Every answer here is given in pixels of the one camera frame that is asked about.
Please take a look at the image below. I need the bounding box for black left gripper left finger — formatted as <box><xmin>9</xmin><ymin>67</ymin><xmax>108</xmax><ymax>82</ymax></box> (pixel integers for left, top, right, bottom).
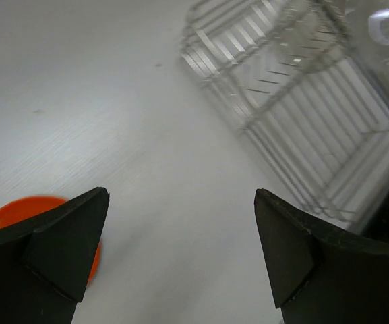
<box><xmin>0</xmin><ymin>187</ymin><xmax>109</xmax><ymax>323</ymax></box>

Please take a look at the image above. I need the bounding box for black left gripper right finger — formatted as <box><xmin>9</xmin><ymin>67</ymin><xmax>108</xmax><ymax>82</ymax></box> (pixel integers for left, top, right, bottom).
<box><xmin>254</xmin><ymin>189</ymin><xmax>389</xmax><ymax>323</ymax></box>

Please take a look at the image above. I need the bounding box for orange plate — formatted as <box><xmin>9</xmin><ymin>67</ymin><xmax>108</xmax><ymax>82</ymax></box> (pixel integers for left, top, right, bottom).
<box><xmin>0</xmin><ymin>188</ymin><xmax>109</xmax><ymax>300</ymax></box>

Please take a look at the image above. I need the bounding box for clear textured glass plate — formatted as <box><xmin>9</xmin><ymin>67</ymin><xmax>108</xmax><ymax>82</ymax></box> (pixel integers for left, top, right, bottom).
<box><xmin>345</xmin><ymin>0</ymin><xmax>389</xmax><ymax>94</ymax></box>

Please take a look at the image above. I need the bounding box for silver wire dish rack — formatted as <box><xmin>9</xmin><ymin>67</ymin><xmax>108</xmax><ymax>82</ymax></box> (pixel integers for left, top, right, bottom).
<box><xmin>181</xmin><ymin>1</ymin><xmax>389</xmax><ymax>223</ymax></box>

